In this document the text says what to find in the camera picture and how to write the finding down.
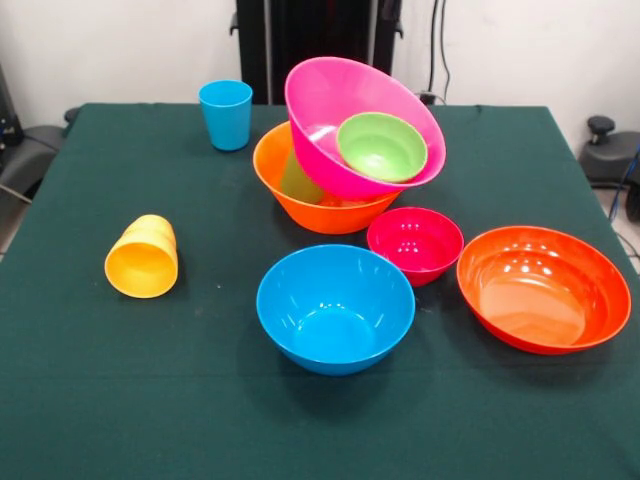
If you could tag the large orange bowl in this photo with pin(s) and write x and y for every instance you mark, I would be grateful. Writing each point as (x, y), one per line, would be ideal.
(320, 215)

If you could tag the green cup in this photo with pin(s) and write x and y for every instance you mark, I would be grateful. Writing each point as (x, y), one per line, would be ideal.
(297, 182)

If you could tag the blue bowl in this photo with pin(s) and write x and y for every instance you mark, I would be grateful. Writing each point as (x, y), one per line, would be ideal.
(335, 310)

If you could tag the green bowl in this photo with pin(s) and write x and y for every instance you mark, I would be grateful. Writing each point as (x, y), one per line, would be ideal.
(382, 147)

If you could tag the large magenta bowl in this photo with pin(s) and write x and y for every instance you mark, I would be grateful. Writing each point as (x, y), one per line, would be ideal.
(320, 100)

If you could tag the blue cup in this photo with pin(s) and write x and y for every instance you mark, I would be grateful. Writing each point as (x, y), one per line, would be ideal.
(225, 115)

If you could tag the yellow cup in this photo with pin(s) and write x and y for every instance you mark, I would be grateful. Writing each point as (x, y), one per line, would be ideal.
(141, 270)
(150, 227)

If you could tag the small crimson bowl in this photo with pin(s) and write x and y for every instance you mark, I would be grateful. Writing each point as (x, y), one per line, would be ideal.
(415, 245)

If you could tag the dark green tablecloth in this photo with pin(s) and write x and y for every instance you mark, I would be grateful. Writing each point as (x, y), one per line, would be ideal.
(400, 400)

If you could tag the wide red-orange bowl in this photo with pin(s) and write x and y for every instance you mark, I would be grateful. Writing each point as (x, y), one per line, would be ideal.
(542, 292)

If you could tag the grey pedestal foot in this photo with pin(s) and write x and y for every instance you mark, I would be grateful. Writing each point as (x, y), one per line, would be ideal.
(607, 160)
(25, 160)

